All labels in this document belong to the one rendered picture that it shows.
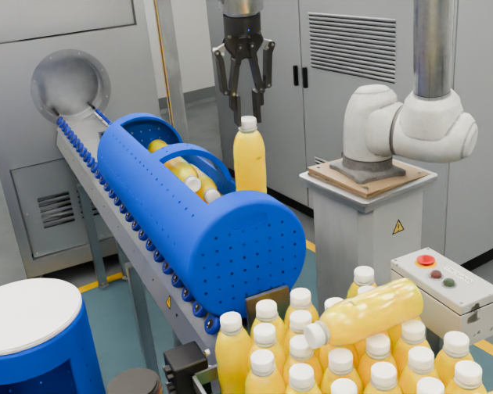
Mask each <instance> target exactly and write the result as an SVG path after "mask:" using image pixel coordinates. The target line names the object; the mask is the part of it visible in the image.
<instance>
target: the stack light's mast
mask: <svg viewBox="0 0 493 394"><path fill-rule="evenodd" d="M159 387H160V379H159V377H158V375H157V373H156V372H154V371H152V370H150V369H147V368H143V367H135V368H131V369H127V370H126V371H122V372H121V373H119V374H118V375H117V376H115V377H114V378H113V379H112V380H111V381H110V383H109V384H108V387H107V394H156V393H157V391H158V390H159Z"/></svg>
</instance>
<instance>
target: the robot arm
mask: <svg viewBox="0 0 493 394"><path fill-rule="evenodd" d="M218 6H219V11H220V12H221V13H223V24H224V34H225V37H224V40H223V42H222V45H220V46H218V47H217V48H215V47H213V48H212V49H211V52H212V53H213V55H214V57H215V61H216V67H217V73H218V83H219V89H220V92H221V93H222V94H223V95H228V96H229V108H230V109H231V111H233V113H234V123H235V124H236V125H237V126H238V127H242V121H241V101H240V95H239V94H238V93H237V87H238V80H239V67H240V65H241V61H242V60H243V59H248V60H249V64H250V69H251V73H252V77H253V80H254V86H255V88H256V89H255V88H253V89H251V91H252V102H253V113H254V117H256V119H257V122H258V123H261V106H263V105H264V92H265V89H266V88H270V87H271V86H272V53H273V50H274V47H275V42H274V41H272V40H270V39H264V38H263V36H262V34H261V13H260V11H261V10H262V9H263V8H264V0H218ZM453 16H454V0H413V91H412V92H411V93H410V94H409V95H408V96H407V98H406V99H405V104H403V103H401V102H399V101H398V97H397V95H396V94H395V93H394V91H393V90H392V89H390V88H388V87H387V86H385V85H381V84H371V85H365V86H361V87H359V88H358V89H357V90H356V91H355V92H354V94H353V95H352V96H351V98H350V100H349V103H348V104H347V108H346V112H345V116H344V133H343V144H344V150H343V151H342V153H341V156H342V158H343V160H341V161H337V162H332V163H330V164H329V168H330V169H333V170H336V171H338V172H340V173H341V174H343V175H345V176H347V177H349V178H350V179H352V180H353V181H355V183H357V184H367V183H369V182H372V181H378V180H383V179H386V178H390V177H398V176H405V175H406V170H405V169H403V168H400V167H397V166H395V165H394V164H393V157H392V156H395V155H396V156H402V157H405V158H407V159H414V160H418V161H422V162H428V163H453V162H457V161H460V160H461V159H464V158H466V157H468V156H469V155H470V154H471V152H472V151H473V148H474V146H475V144H476V141H477V135H478V128H477V125H476V121H475V120H474V118H472V116H471V115H470V114H468V113H464V112H463V107H462V104H461V102H460V97H459V96H458V95H457V94H456V93H455V92H454V91H453V90H452V89H451V77H452V31H453ZM261 45H262V48H263V74H262V79H261V72H260V69H259V66H258V58H257V51H258V50H259V48H260V47H261ZM225 50H227V51H228V52H229V54H230V55H231V59H230V61H231V66H230V74H229V88H228V84H227V78H226V72H225V61H224V59H223V56H224V55H225Z"/></svg>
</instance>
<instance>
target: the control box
mask: <svg viewBox="0 0 493 394"><path fill-rule="evenodd" d="M420 255H430V256H433V257H434V258H435V262H434V263H433V264H431V265H428V266H424V265H422V264H421V263H418V262H417V260H416V258H417V257H418V256H420ZM448 267H449V268H448ZM390 268H391V271H390V281H393V280H396V279H398V278H407V279H409V280H411V281H412V282H414V283H415V285H416V286H417V287H418V289H419V290H420V292H421V295H422V297H423V312H422V313H421V314H420V315H419V317H420V318H421V320H422V322H423V324H424V325H425V326H426V327H427V328H429V329H430V330H431V331H432V332H433V333H435V334H436V335H438V336H439V337H440V338H442V339H443V340H444V336H445V334H446V333H448V332H450V331H460V332H462V333H464V334H465V335H467V336H468V338H469V340H470V343H469V346H471V345H472V344H474V343H476V342H479V341H481V340H484V339H486V338H488V337H491V336H493V285H492V284H490V283H489V282H487V281H485V280H484V279H482V278H480V277H478V276H476V275H475V274H473V273H471V272H470V271H468V270H467V269H465V268H463V267H461V266H459V265H458V264H457V263H454V262H452V261H451V260H449V259H448V258H446V257H444V256H442V255H441V254H439V253H437V252H435V251H433V250H432V249H430V248H428V247H427V248H425V249H421V250H419V251H416V252H413V253H410V254H408V255H405V256H401V257H398V258H396V259H394V260H392V261H391V262H390ZM446 268H447V269H446ZM450 269H451V270H450ZM452 269H453V270H452ZM432 270H439V271H440V272H441V273H442V277H441V278H432V277H431V276H430V272H431V271H432ZM456 271H457V272H456ZM453 272H454V273H453ZM460 275H462V276H460ZM463 276H465V278H464V277H463ZM445 278H452V279H453V280H455V285H454V286H452V287H448V286H445V285H443V280H444V279H445ZM468 278H469V279H468ZM466 279H467V280H468V281H467V280H466ZM470 280H471V281H470Z"/></svg>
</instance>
